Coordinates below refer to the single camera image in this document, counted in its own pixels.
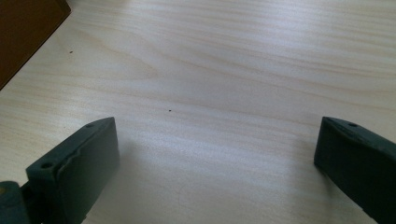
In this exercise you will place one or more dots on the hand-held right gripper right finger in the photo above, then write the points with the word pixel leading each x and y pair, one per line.
pixel 358 165

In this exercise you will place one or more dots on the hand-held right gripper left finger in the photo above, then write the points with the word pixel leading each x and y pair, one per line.
pixel 77 168

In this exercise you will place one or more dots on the dark brown wooden board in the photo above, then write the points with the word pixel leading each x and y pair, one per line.
pixel 25 34

